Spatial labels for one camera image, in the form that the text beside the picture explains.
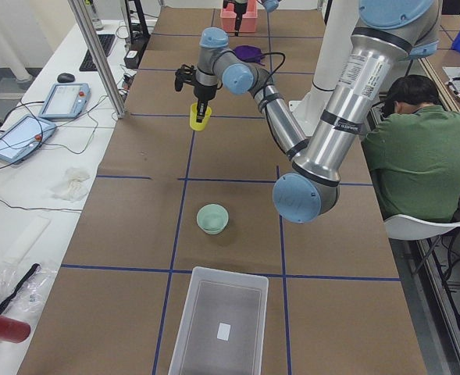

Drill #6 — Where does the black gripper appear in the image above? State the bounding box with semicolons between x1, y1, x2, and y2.
194;80;216;123
234;0;248;36

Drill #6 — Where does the yellow plastic cup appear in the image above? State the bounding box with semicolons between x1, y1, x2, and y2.
188;102;213;132

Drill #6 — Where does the purple cloth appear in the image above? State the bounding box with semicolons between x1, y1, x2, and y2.
234;45;265;66

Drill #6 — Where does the pink plastic bin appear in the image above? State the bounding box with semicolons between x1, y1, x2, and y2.
219;0;258;34

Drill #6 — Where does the light green ceramic bowl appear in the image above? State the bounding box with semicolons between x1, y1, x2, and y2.
196;204;229;234

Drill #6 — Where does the black keyboard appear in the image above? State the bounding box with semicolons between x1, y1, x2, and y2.
79;34;117;73

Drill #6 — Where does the far teach pendant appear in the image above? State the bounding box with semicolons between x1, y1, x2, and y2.
38;82;91;121

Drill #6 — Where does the teach pendant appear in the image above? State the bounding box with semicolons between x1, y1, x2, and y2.
38;82;91;121
0;115;56;164

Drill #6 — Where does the black computer mouse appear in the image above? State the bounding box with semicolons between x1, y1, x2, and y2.
57;73;76;84

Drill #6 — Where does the white crumpled tissue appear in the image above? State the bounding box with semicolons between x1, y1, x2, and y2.
51;167;90;202

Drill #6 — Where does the near teach pendant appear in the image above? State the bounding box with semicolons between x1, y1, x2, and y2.
0;115;56;164

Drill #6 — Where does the clear plastic bin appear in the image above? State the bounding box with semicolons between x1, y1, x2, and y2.
168;266;269;374

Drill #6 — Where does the person in green shirt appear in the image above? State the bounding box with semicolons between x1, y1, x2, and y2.
362;74;460;223

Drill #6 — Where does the white chair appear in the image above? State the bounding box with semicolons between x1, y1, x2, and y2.
383;214;460;241

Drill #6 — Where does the clear plastic bag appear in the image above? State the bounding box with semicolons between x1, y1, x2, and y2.
0;262;58;317

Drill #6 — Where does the red bottle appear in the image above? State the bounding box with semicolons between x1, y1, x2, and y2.
0;315;31;343

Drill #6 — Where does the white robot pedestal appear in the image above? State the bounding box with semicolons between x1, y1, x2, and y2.
291;0;358;127

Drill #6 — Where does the grey aluminium frame post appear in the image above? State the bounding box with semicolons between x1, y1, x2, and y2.
68;0;126;119

